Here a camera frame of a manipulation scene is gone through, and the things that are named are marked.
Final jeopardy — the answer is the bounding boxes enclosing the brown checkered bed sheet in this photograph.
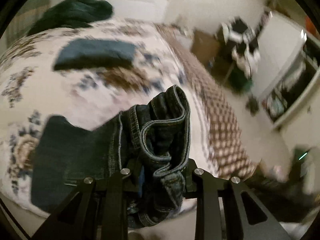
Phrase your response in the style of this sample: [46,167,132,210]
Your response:
[155,24,257,180]

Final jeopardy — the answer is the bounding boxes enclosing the white open wardrobe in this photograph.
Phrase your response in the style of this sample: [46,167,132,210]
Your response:
[252,11,319,129]

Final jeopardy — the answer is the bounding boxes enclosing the dark green garment pile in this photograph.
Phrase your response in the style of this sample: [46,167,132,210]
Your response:
[27,0,113,36]

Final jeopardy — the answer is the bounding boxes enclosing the dark blue denim jeans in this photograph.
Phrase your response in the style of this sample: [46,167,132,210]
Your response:
[31,85,190,228]

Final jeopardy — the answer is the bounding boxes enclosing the folded teal blue garment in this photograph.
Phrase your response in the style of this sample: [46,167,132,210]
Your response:
[53,38,137,71]

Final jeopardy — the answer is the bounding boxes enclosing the cluttered dark side table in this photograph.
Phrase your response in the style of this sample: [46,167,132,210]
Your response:
[191,17,260,93]

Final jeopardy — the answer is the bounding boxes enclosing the floral white bed blanket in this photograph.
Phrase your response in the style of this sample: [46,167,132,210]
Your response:
[1,18,200,218]

